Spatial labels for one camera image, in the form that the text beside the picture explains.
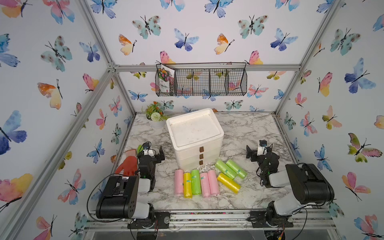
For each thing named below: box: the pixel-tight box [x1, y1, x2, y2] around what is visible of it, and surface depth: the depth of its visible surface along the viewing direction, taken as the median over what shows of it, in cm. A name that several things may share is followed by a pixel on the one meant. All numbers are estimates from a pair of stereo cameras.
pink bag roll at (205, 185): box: [200, 172, 211, 198], surface depth 84 cm
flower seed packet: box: [158, 64, 175, 93], surface depth 91 cm
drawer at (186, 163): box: [178, 154, 220, 170], surface depth 90 cm
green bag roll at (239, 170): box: [225, 159, 248, 179], surface depth 90 cm
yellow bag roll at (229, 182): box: [217, 172, 241, 194], surface depth 85 cm
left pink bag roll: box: [174, 169, 184, 197], surface depth 86 cm
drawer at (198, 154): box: [176, 147, 221, 160], surface depth 80 cm
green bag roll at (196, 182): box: [191, 169, 202, 195], surface depth 84 cm
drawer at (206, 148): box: [175, 140, 224, 157], surface depth 77 cm
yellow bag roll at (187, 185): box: [183, 172, 193, 199], surface depth 84 cm
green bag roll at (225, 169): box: [215, 159, 237, 180], surface depth 90 cm
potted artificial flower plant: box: [145, 101, 170, 130], surface depth 103 cm
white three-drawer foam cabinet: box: [166, 108, 224, 169], surface depth 81 cm
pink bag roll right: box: [207, 170, 220, 195], surface depth 84 cm
